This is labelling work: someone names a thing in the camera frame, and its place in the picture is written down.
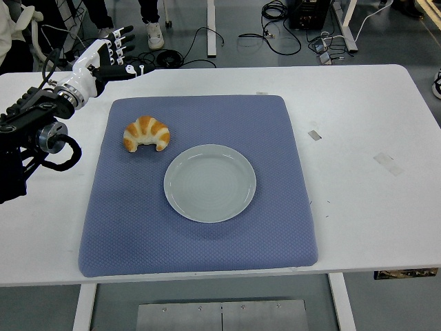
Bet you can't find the black equipment box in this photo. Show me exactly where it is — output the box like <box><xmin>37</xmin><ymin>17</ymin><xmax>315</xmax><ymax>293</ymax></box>
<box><xmin>288</xmin><ymin>0</ymin><xmax>328</xmax><ymax>30</ymax></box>

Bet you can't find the long black cable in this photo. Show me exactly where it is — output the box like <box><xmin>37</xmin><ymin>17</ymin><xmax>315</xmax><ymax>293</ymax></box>
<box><xmin>238</xmin><ymin>0</ymin><xmax>302</xmax><ymax>56</ymax></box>

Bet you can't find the black cable with plug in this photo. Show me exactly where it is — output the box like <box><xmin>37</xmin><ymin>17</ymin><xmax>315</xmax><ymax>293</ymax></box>
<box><xmin>178</xmin><ymin>27</ymin><xmax>225</xmax><ymax>68</ymax></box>

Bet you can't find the person's foot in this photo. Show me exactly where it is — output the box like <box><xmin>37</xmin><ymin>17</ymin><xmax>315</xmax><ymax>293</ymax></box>
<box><xmin>399</xmin><ymin>0</ymin><xmax>425</xmax><ymax>18</ymax></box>
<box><xmin>431</xmin><ymin>68</ymin><xmax>441</xmax><ymax>101</ymax></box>

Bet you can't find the white table leg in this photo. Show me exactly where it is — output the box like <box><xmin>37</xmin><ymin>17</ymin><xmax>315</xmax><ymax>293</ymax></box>
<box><xmin>327</xmin><ymin>274</ymin><xmax>357</xmax><ymax>331</ymax></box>
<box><xmin>72</xmin><ymin>284</ymin><xmax>98</xmax><ymax>331</ymax></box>

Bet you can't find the chair leg with caster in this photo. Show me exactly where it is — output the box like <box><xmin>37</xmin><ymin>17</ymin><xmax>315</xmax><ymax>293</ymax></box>
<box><xmin>161</xmin><ymin>0</ymin><xmax>173</xmax><ymax>30</ymax></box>

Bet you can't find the white cable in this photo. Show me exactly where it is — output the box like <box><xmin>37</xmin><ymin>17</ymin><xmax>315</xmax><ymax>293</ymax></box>
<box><xmin>353</xmin><ymin>0</ymin><xmax>393</xmax><ymax>41</ymax></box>

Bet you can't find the white desk leg with foot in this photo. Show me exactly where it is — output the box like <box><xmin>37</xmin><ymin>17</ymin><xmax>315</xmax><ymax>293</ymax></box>
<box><xmin>330</xmin><ymin>0</ymin><xmax>359</xmax><ymax>53</ymax></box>

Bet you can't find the coiled black cable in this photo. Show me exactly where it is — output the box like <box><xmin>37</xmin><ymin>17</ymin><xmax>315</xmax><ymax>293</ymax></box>
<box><xmin>155</xmin><ymin>50</ymin><xmax>184</xmax><ymax>69</ymax></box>

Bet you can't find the metal bracket under table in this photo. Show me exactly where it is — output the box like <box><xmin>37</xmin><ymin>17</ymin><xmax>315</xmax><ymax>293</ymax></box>
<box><xmin>373</xmin><ymin>268</ymin><xmax>439</xmax><ymax>281</ymax></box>

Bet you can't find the grey round plate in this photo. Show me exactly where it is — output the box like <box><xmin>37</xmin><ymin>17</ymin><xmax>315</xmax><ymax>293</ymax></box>
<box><xmin>163</xmin><ymin>143</ymin><xmax>258</xmax><ymax>224</ymax></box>

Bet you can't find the white chair frame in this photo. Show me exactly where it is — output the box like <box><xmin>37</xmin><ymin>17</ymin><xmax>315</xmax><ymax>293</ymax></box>
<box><xmin>30</xmin><ymin>19</ymin><xmax>62</xmax><ymax>72</ymax></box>

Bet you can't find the blue quilted mat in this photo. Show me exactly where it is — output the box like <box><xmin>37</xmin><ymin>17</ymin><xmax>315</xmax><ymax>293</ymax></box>
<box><xmin>77</xmin><ymin>95</ymin><xmax>318</xmax><ymax>279</ymax></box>

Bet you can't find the long clear tape piece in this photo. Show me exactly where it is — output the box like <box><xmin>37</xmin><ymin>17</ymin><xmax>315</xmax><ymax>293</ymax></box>
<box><xmin>373</xmin><ymin>152</ymin><xmax>404</xmax><ymax>177</ymax></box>

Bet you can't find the person with white shoes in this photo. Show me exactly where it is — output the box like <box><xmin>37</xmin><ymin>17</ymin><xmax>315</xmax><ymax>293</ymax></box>
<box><xmin>81</xmin><ymin>0</ymin><xmax>165</xmax><ymax>51</ymax></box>

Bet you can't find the croissant bread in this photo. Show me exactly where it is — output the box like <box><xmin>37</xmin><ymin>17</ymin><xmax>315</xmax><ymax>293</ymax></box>
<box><xmin>123</xmin><ymin>115</ymin><xmax>171</xmax><ymax>153</ymax></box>

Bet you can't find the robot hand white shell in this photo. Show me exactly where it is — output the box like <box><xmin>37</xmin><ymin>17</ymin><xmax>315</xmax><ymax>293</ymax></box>
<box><xmin>57</xmin><ymin>26</ymin><xmax>156</xmax><ymax>100</ymax></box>

